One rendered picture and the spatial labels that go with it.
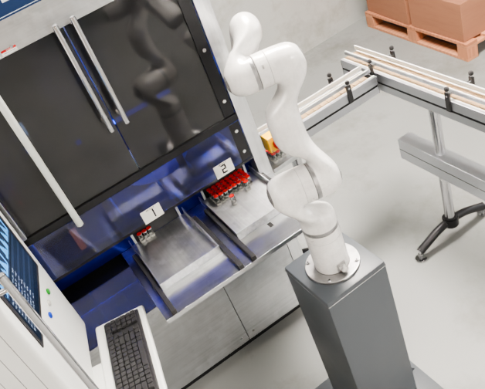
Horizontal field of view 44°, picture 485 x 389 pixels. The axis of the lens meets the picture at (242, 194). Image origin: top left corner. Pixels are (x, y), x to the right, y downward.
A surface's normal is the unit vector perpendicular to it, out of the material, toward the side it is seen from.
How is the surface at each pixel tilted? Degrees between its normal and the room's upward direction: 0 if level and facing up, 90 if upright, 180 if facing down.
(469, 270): 0
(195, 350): 90
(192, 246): 0
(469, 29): 90
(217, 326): 90
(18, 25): 90
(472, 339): 0
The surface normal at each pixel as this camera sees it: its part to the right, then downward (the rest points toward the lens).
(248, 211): -0.31, -0.75
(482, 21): 0.44, 0.44
